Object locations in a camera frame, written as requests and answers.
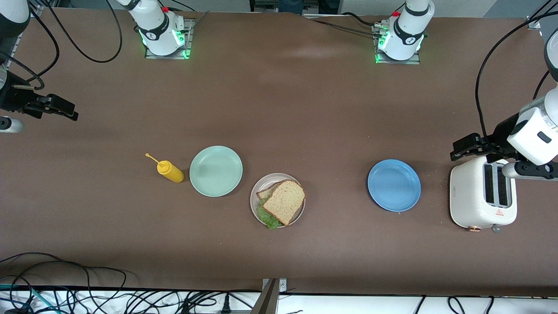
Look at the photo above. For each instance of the yellow squeeze bottle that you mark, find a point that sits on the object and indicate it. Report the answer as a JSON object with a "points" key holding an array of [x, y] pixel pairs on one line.
{"points": [[171, 171]]}

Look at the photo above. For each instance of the brown crust bread slice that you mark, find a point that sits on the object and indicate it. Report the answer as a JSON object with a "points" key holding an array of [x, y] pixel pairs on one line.
{"points": [[285, 203], [266, 192]]}

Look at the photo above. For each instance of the green lettuce leaf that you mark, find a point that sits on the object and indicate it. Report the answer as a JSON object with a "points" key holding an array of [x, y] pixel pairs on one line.
{"points": [[268, 219]]}

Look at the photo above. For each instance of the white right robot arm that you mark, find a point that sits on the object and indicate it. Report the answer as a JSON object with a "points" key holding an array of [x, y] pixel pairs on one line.
{"points": [[154, 26]]}

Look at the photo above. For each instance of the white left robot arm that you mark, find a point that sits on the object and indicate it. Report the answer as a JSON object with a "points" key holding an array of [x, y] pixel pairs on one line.
{"points": [[407, 35]]}

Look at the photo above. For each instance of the blue plate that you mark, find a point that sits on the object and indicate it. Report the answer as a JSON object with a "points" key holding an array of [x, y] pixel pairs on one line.
{"points": [[394, 185]]}

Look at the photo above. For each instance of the mint green plate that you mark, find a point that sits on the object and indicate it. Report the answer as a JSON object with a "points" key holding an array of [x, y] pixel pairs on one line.
{"points": [[216, 171]]}

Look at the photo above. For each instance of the beige plate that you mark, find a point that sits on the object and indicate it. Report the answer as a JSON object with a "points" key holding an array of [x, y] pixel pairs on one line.
{"points": [[257, 187]]}

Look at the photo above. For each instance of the white two-slot toaster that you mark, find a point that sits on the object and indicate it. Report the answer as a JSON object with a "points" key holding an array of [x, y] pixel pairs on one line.
{"points": [[468, 196]]}

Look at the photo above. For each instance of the black power plug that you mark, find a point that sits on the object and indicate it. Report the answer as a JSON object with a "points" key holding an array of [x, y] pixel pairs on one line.
{"points": [[226, 305]]}

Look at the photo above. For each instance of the aluminium table corner bracket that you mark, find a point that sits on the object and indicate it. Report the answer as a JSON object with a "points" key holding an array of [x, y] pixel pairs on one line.
{"points": [[532, 22]]}

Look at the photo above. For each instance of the black metal frame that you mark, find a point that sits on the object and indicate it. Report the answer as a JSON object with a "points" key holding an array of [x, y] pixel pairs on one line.
{"points": [[263, 5]]}

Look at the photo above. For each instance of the grey metal bracket post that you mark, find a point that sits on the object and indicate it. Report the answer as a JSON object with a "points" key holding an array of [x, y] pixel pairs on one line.
{"points": [[270, 298]]}

